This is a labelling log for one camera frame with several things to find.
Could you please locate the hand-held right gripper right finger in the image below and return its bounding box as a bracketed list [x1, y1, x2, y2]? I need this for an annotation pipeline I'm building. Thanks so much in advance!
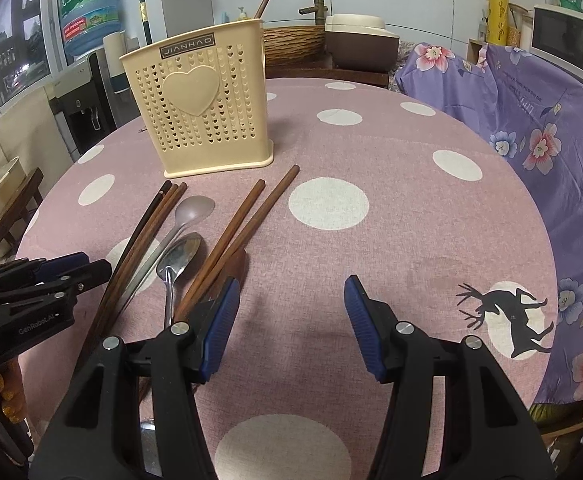
[344, 275, 557, 480]

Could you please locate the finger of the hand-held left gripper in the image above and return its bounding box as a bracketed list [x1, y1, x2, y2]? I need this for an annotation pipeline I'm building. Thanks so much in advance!
[0, 253, 91, 293]
[0, 259, 113, 311]

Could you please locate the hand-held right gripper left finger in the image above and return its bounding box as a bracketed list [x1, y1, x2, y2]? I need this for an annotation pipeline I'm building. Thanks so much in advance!
[28, 276, 242, 480]

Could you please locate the dark wooden chopstick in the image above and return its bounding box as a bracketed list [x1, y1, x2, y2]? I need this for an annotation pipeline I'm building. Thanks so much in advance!
[82, 180, 172, 361]

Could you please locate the dark wooden spatula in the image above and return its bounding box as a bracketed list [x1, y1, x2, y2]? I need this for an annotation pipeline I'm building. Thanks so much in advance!
[191, 247, 250, 311]

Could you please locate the shiny metal spoon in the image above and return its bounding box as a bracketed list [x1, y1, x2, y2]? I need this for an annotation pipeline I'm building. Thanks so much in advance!
[140, 417, 164, 480]
[156, 232, 203, 331]

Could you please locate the brown wooden chopstick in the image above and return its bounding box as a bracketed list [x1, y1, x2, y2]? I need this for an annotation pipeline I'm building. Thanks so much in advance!
[96, 182, 188, 341]
[88, 182, 179, 351]
[174, 179, 267, 321]
[186, 164, 301, 311]

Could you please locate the matte grey spoon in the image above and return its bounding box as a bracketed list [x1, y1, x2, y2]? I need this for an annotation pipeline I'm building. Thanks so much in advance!
[118, 195, 217, 311]

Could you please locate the beige perforated utensil holder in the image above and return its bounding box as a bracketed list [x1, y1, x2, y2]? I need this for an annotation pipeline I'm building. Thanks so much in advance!
[120, 18, 275, 180]

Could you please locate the pink polka dot tablecloth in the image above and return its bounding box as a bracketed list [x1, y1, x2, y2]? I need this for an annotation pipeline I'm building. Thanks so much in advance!
[14, 77, 558, 480]

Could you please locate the dark wooden stool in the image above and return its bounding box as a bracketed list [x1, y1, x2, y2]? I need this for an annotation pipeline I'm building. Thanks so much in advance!
[0, 167, 44, 256]

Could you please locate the water dispenser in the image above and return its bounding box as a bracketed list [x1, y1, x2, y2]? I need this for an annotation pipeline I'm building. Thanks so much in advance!
[46, 35, 137, 161]

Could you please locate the white paper cup dispenser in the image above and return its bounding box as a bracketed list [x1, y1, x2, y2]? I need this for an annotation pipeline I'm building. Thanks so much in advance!
[104, 30, 129, 93]

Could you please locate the glass window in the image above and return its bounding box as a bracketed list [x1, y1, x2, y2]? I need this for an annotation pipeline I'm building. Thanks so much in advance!
[0, 0, 67, 121]

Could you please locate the blue water bottle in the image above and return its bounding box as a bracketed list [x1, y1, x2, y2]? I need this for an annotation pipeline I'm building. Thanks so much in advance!
[58, 0, 123, 58]

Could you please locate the black gold-tipped stick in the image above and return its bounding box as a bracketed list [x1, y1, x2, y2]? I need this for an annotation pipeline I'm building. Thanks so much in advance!
[138, 0, 153, 46]

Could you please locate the wooden counter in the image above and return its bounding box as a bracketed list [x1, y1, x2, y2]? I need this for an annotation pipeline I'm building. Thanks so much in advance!
[265, 57, 389, 88]

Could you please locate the brown and white rice cooker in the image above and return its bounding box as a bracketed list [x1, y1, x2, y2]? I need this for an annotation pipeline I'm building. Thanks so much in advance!
[325, 13, 401, 73]

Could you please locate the purple floral cloth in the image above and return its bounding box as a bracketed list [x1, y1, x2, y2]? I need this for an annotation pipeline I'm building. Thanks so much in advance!
[394, 40, 583, 406]

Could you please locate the woven basket basin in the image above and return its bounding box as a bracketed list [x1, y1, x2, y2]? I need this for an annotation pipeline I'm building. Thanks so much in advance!
[262, 25, 328, 61]

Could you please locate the bronze faucet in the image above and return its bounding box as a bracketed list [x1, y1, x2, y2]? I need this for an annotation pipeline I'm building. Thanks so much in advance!
[299, 0, 329, 26]

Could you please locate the yellow printed roll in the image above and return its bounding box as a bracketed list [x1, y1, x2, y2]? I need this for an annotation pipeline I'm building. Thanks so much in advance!
[486, 0, 509, 46]

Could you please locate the white microwave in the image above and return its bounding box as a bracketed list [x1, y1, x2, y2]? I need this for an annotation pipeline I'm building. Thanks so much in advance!
[529, 4, 583, 101]

